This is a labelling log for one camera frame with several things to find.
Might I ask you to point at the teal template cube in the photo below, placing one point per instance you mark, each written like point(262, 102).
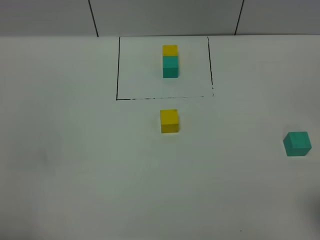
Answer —
point(170, 66)

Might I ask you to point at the yellow template cube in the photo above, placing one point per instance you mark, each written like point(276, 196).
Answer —
point(169, 50)

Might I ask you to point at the yellow wooden cube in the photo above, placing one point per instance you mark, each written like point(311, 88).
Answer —
point(169, 121)

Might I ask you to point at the teal wooden cube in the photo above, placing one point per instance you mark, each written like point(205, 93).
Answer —
point(297, 143)

